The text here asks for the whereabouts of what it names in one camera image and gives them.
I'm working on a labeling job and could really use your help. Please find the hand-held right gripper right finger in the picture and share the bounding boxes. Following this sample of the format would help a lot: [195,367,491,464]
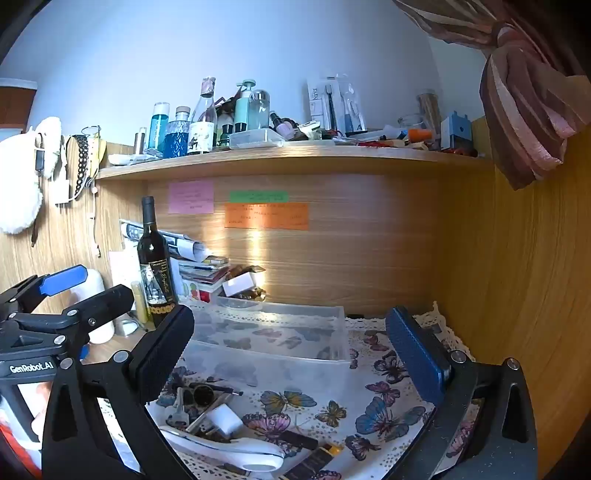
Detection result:
[386,305,539,480]

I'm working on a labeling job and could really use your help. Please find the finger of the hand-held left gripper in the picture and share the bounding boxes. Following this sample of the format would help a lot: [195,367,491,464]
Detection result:
[0,264,89,319]
[9,284,136,344]

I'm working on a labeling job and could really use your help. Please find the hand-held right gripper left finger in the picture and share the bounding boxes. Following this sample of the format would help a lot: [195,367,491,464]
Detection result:
[41,304,197,480]

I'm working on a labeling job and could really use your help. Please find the black round cap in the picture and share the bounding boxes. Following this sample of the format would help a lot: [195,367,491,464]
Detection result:
[191,383,215,407]

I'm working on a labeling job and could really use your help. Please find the white charger plug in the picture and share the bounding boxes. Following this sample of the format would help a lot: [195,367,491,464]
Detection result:
[203,404,245,437]

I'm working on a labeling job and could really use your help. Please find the clear plastic storage box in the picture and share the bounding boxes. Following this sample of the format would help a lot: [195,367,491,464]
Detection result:
[173,295,352,408]

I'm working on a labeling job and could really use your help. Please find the white handheld massager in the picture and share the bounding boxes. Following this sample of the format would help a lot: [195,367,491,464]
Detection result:
[159,425,286,472]

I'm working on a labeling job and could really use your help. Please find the black and gold box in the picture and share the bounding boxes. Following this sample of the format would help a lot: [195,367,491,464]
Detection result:
[281,443,345,480]

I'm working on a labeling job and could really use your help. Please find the person's left forearm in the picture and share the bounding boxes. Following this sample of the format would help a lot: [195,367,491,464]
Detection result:
[0,425,42,477]

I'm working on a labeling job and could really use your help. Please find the person's left hand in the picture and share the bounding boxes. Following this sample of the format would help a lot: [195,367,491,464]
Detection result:
[18,383,52,437]

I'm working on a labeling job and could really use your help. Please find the white plastic bottle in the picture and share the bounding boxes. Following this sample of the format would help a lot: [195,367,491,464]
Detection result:
[74,268,116,344]

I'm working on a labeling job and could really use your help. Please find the dark wine bottle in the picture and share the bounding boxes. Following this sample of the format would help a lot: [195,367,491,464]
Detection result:
[137,196,179,328]

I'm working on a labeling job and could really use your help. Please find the stack of books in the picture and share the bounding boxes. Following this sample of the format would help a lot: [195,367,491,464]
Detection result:
[178,256,232,303]

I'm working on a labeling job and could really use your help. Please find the butterfly print tablecloth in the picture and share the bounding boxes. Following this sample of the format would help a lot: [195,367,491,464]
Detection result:
[97,300,476,480]

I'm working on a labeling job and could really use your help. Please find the white fluffy cloth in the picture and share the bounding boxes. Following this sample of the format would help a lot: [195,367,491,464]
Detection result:
[0,116,65,234]

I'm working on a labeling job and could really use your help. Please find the small white box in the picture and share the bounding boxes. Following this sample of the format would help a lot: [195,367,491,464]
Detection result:
[222,272,259,297]

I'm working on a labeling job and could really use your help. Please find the gold wrapped candies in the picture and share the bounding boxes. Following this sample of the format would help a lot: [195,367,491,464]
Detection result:
[231,286,267,302]

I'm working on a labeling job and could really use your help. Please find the pink sticky note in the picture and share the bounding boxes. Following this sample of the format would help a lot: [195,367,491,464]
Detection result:
[167,181,215,214]

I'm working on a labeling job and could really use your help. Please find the orange sticky note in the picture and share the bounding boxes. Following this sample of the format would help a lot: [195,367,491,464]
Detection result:
[225,203,309,230]

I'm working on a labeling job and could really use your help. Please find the tall blue liquid bottle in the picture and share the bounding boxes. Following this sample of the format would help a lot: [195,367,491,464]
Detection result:
[150,102,171,155]

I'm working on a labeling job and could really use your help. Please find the green sticky note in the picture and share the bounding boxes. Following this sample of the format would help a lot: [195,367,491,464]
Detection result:
[230,190,289,204]

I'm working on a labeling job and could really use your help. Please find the clear labelled glass bottle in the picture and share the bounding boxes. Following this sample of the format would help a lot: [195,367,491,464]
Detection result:
[188,77,218,154]

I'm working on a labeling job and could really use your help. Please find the clear lidded plastic tray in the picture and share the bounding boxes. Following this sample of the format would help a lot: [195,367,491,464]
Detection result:
[229,128,284,150]

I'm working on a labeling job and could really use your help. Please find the blue and white box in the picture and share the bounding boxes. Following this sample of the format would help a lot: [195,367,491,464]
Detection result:
[440,112,472,151]

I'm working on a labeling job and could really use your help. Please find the wooden shelf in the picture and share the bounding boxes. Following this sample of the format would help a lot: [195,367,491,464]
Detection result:
[95,141,497,182]

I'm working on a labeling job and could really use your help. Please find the teal pump bottle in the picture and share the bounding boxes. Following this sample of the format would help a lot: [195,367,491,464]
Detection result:
[233,80,256,134]

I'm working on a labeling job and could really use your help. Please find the glass jar with sticks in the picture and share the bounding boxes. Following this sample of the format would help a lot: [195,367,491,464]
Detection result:
[417,91,443,137]

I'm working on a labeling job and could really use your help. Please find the clear glass jar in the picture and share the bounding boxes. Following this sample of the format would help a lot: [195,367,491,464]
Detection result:
[249,90,271,131]

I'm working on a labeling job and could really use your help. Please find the toothbrush package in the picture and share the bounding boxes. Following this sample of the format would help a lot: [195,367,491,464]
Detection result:
[307,74,368,134]

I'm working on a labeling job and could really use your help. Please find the striped brown curtain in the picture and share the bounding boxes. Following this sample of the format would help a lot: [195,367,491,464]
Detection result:
[392,0,591,191]

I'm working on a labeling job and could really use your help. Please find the black studded strap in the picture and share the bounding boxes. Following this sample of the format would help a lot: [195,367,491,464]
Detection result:
[74,134,89,197]

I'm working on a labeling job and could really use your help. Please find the brown wall board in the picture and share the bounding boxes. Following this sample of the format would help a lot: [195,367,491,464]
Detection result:
[0,79,38,127]

